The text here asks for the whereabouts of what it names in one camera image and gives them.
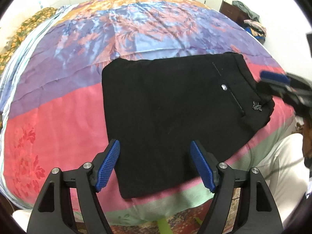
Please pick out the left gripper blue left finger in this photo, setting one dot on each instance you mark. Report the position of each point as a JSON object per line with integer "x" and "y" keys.
{"x": 53, "y": 210}

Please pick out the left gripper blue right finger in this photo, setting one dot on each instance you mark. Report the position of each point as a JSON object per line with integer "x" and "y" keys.
{"x": 257, "y": 211}

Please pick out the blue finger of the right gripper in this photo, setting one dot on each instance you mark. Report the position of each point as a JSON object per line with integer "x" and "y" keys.
{"x": 268, "y": 88}
{"x": 275, "y": 77}

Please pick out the black pants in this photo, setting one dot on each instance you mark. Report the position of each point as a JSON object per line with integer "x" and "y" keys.
{"x": 156, "y": 108}

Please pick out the person's white trouser legs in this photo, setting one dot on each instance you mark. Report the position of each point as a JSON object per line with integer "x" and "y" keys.
{"x": 286, "y": 175}

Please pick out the laundry basket with clothes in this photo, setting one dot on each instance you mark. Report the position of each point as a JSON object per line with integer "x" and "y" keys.
{"x": 256, "y": 29}

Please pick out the patterned floor rug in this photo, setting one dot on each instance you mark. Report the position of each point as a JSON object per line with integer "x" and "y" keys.
{"x": 187, "y": 221}

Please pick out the grey green garment on nightstand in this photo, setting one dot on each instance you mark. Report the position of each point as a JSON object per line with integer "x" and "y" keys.
{"x": 252, "y": 15}

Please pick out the dark wooden nightstand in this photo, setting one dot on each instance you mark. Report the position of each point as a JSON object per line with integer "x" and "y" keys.
{"x": 234, "y": 13}

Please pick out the colourful striped bedspread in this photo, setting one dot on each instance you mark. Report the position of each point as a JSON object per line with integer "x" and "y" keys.
{"x": 51, "y": 93}

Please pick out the floral orange green blanket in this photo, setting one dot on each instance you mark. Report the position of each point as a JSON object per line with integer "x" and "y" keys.
{"x": 19, "y": 35}

